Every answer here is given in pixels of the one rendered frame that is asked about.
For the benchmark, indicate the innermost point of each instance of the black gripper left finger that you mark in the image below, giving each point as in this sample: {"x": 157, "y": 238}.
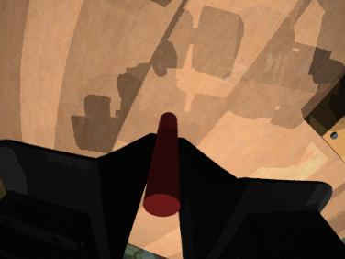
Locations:
{"x": 108, "y": 188}

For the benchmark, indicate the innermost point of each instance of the red peg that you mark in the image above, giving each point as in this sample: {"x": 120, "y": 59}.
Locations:
{"x": 162, "y": 197}

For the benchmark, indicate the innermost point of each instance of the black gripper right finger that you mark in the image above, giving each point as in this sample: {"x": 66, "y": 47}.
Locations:
{"x": 213, "y": 203}

